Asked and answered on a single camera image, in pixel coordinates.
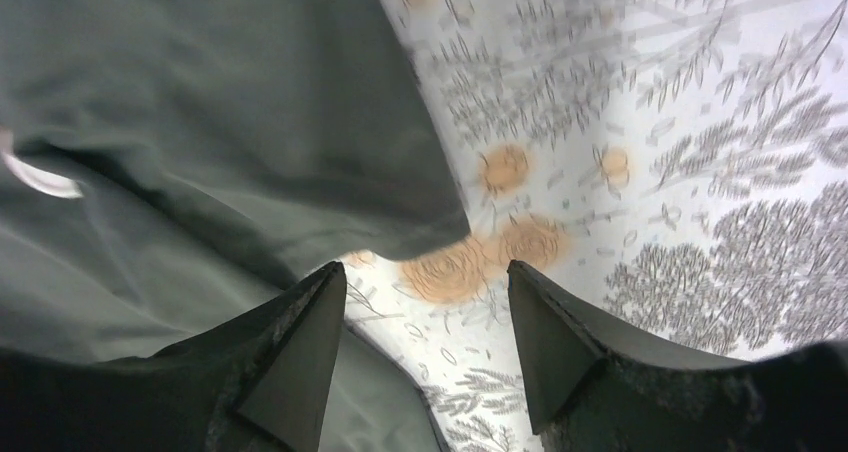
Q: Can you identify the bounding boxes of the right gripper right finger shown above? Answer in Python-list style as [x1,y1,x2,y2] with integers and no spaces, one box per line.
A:
[508,260,847,451]

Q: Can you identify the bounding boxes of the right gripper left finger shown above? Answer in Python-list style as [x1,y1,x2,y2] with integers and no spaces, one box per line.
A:
[1,262,346,451]

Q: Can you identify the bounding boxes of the dark green t-shirt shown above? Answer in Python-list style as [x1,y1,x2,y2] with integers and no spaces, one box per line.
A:
[1,0,469,451]

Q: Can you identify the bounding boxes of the floral table mat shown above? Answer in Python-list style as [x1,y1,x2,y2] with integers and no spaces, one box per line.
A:
[346,0,847,451]

